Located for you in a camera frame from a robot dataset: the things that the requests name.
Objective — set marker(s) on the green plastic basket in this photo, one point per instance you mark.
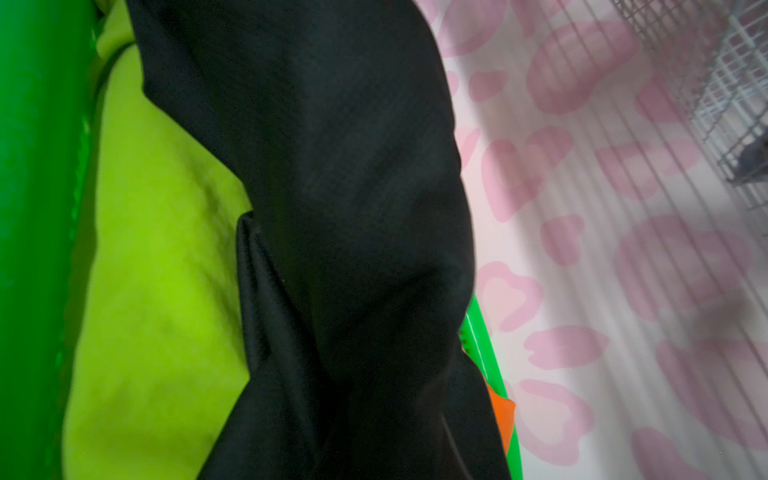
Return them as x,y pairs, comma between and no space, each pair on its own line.
48,74

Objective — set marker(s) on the white wire wall shelf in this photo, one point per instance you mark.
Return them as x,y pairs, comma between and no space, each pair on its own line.
712,57

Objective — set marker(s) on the folded clothes in basket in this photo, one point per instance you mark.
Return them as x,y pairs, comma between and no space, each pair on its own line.
160,356

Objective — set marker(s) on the black shorts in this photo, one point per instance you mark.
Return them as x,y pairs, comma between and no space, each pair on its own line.
356,261

